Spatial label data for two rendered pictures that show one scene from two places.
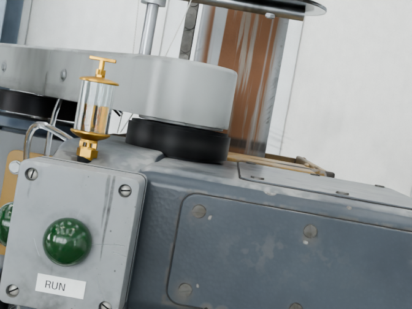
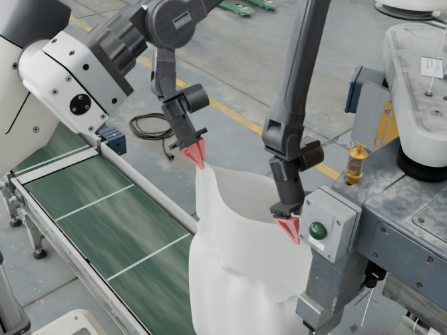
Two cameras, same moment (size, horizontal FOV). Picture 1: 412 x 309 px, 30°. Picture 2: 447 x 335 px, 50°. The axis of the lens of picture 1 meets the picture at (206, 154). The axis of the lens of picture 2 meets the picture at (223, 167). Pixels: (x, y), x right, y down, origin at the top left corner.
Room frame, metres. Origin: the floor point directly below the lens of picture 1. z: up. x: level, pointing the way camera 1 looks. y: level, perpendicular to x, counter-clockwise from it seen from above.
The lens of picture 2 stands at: (-0.02, -0.21, 1.80)
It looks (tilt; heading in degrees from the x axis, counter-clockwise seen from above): 36 degrees down; 46
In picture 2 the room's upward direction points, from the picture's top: 3 degrees clockwise
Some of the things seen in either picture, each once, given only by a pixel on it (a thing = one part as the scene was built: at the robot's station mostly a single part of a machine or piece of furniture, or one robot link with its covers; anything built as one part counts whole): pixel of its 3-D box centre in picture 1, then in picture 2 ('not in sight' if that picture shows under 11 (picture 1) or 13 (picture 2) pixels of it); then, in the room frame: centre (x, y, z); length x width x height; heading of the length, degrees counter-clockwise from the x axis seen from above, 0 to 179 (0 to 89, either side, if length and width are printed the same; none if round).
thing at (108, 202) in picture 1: (75, 235); (328, 223); (0.49, 0.07, 1.28); 0.08 x 0.05 x 0.09; 89
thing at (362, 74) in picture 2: not in sight; (364, 96); (0.96, 0.32, 1.25); 0.10 x 0.08 x 0.12; 24
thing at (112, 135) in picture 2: not in sight; (100, 134); (1.04, 1.85, 0.35); 0.30 x 0.15 x 0.15; 89
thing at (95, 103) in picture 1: (94, 106); (356, 163); (0.55, 0.08, 1.37); 0.03 x 0.02 x 0.03; 89
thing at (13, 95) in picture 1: (41, 107); not in sight; (1.01, 0.22, 1.35); 0.12 x 0.12 x 0.04
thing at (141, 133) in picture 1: (178, 140); (425, 160); (0.67, 0.03, 1.35); 0.09 x 0.09 x 0.03
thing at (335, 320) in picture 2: not in sight; (318, 320); (0.54, 0.08, 0.98); 0.09 x 0.05 x 0.05; 179
